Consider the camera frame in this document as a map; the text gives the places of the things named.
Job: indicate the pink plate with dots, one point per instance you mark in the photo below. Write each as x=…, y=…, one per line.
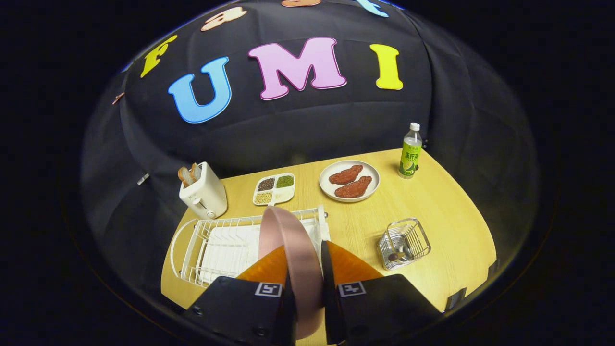
x=293, y=250

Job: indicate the red meat piece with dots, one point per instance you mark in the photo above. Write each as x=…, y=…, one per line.
x=353, y=187
x=346, y=174

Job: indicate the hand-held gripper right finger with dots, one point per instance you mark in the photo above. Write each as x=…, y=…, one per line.
x=327, y=288

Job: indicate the white plate with meat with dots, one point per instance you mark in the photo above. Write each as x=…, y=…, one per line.
x=373, y=188

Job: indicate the toast slice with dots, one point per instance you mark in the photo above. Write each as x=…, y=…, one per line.
x=185, y=176
x=195, y=170

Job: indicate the green label drink bottle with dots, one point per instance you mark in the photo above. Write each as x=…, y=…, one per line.
x=411, y=151

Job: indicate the black backdrop cloth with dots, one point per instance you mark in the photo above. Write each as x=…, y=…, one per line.
x=312, y=125

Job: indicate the small white cloth tag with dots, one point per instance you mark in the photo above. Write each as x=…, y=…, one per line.
x=142, y=179

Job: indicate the white divided bean tray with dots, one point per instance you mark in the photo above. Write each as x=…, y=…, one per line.
x=284, y=193

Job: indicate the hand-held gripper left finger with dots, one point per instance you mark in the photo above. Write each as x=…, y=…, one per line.
x=240, y=310

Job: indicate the white toaster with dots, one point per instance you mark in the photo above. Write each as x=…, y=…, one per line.
x=206, y=194

